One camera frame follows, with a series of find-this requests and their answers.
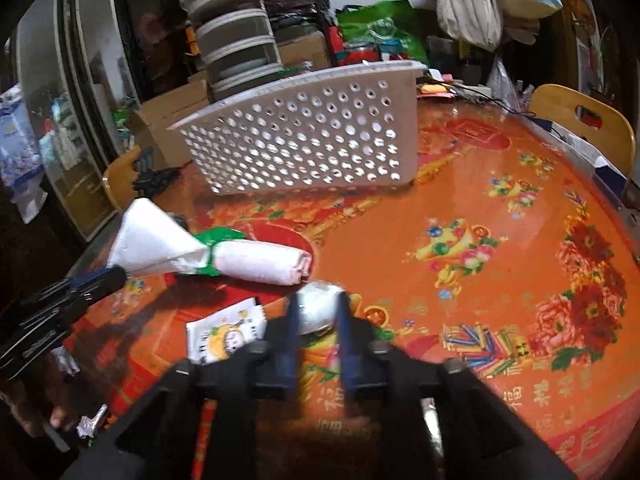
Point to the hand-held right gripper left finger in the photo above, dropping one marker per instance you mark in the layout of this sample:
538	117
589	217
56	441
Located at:
292	332

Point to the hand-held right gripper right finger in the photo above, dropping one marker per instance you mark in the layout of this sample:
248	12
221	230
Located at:
348	342

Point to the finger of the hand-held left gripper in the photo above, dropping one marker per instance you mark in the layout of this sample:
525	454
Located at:
97	278
70	307

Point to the small silver item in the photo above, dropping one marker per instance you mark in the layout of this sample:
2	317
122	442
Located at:
317	307

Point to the small printed tissue packet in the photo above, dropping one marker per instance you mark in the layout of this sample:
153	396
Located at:
225	335

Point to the white towel with green band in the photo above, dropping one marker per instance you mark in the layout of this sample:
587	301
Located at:
160	245

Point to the white perforated plastic basket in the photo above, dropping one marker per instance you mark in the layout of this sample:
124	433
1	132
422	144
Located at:
310	135

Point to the person's left hand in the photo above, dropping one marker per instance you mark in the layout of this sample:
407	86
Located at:
35	410

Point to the small silver object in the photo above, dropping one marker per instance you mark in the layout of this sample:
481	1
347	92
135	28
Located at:
92	425

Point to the wooden chair with slot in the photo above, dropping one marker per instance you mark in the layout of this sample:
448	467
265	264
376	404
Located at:
120	180
580	120

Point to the blue and white package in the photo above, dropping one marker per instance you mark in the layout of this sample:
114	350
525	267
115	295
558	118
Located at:
17	150

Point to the open cardboard box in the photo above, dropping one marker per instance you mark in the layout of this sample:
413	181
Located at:
167	120

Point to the glass door cabinet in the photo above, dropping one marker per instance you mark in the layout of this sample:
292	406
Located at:
70	105

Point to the stacked grey food tiers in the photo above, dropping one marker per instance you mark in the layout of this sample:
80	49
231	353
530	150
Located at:
230	35

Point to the green shopping bag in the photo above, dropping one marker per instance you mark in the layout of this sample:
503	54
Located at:
382	30

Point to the beige canvas tote bag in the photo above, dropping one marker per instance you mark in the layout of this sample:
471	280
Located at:
467	5

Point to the round red wall ornament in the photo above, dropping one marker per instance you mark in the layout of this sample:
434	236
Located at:
582	20

